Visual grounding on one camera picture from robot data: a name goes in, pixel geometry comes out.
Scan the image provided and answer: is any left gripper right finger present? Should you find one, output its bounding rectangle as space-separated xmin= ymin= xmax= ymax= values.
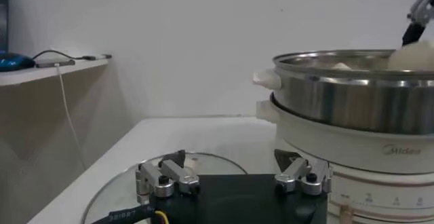
xmin=273 ymin=149 xmax=333 ymax=196

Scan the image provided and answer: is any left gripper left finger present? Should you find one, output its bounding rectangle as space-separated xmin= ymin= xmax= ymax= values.
xmin=135 ymin=149 xmax=201 ymax=206

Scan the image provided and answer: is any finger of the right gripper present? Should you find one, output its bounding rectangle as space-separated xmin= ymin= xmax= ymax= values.
xmin=401 ymin=0 xmax=434 ymax=47

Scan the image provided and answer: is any white steamed baozi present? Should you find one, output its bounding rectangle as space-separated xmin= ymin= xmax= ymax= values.
xmin=330 ymin=62 xmax=354 ymax=71
xmin=387 ymin=40 xmax=434 ymax=71

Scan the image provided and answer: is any round glass pot lid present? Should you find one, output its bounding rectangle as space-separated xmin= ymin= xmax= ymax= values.
xmin=81 ymin=152 xmax=248 ymax=224

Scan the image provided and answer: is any stainless steel steamer basket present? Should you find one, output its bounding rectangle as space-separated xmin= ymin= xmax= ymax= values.
xmin=252 ymin=49 xmax=434 ymax=135

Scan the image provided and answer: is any white electric cooking pot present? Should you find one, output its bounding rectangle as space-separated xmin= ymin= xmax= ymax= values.
xmin=256 ymin=92 xmax=434 ymax=224

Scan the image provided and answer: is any white side table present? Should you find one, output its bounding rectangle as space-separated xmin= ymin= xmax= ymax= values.
xmin=0 ymin=57 xmax=110 ymax=87

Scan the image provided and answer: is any black smartphone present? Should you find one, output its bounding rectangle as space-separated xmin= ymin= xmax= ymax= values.
xmin=35 ymin=58 xmax=76 ymax=69

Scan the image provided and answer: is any blue computer mouse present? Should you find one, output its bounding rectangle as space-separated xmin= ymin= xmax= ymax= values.
xmin=0 ymin=52 xmax=36 ymax=73

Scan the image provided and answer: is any dark laptop screen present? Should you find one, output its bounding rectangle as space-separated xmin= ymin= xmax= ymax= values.
xmin=0 ymin=0 xmax=10 ymax=55

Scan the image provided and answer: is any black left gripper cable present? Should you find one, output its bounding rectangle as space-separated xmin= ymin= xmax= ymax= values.
xmin=91 ymin=204 xmax=157 ymax=224

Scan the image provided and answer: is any white charging cable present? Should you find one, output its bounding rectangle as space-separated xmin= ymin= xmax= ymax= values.
xmin=54 ymin=62 xmax=85 ymax=170

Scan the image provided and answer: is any black usb adapter with cable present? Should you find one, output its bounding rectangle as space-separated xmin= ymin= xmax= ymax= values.
xmin=32 ymin=49 xmax=113 ymax=62

